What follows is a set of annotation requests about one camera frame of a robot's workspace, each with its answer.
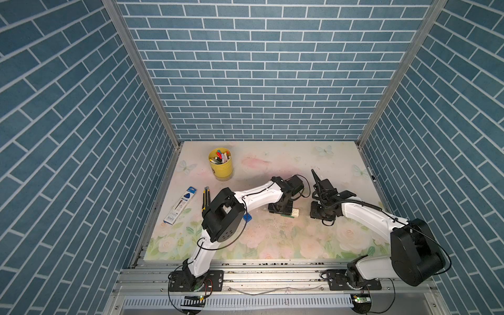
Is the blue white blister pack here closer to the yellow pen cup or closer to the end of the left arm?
the yellow pen cup

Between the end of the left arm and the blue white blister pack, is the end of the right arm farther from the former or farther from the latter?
the blue white blister pack

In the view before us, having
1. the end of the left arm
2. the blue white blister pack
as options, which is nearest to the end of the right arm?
the end of the left arm

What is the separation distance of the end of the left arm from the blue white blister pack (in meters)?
0.44

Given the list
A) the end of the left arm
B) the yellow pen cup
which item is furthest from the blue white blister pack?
the end of the left arm

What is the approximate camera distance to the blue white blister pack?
2.97 feet

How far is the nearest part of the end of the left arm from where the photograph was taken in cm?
67

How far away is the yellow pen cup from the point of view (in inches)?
38.1

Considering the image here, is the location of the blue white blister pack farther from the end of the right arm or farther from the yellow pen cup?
the end of the right arm

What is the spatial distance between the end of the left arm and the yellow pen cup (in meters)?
0.32

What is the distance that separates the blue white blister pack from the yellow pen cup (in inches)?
5.9
